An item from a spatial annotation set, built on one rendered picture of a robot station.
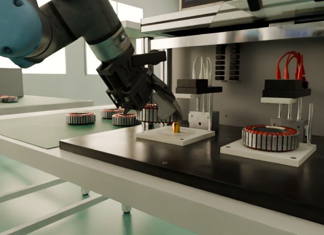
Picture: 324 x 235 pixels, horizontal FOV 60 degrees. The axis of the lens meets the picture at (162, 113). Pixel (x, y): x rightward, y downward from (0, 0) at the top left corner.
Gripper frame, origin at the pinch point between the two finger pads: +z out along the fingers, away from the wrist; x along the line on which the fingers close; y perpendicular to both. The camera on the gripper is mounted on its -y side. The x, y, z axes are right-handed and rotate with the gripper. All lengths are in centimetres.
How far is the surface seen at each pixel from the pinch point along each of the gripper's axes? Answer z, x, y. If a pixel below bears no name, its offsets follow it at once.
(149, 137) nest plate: 3.8, -2.5, 5.0
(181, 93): 3.9, -1.3, -10.8
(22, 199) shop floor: 94, -165, 26
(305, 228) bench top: -6.1, 36.5, 19.4
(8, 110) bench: 25, -132, -7
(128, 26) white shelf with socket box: 8, -60, -58
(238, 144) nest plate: 5.8, 19.1, 1.2
